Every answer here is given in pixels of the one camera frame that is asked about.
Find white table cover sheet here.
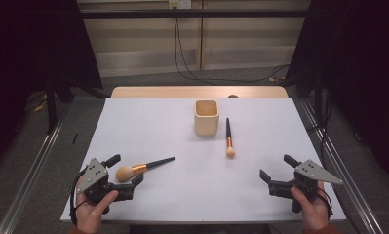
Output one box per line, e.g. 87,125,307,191
59,97,347,225

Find yellow floor item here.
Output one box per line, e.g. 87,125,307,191
33,101,49,113

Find person's right hand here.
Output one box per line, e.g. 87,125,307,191
290,181,330,232

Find white wall socket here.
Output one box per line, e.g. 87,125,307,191
168,0,192,10

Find vertical wooden wall strip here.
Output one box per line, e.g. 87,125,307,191
198,0,206,71

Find black floor cable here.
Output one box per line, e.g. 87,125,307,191
173,8,291,85

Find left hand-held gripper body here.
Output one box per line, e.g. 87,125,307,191
75,157,136,204

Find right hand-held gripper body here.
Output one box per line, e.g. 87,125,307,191
268,159,343,214

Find black horizontal bar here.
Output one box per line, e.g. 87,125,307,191
79,9,310,19

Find large makeup brush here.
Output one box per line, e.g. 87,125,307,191
114,156,176,183

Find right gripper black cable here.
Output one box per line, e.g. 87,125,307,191
317,186,334,218

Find person's left hand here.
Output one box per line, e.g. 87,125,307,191
75,190,119,234

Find small makeup brush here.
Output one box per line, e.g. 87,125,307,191
225,117,236,159

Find beige square brush holder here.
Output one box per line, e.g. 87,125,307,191
194,99,220,137

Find dark curtain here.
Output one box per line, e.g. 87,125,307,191
0,0,103,170
284,0,389,186

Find black metal stand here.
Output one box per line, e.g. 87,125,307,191
45,74,74,135

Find aluminium rail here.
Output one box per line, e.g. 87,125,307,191
0,103,71,234
298,98,385,234

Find wooden table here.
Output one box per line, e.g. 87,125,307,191
110,85,290,99

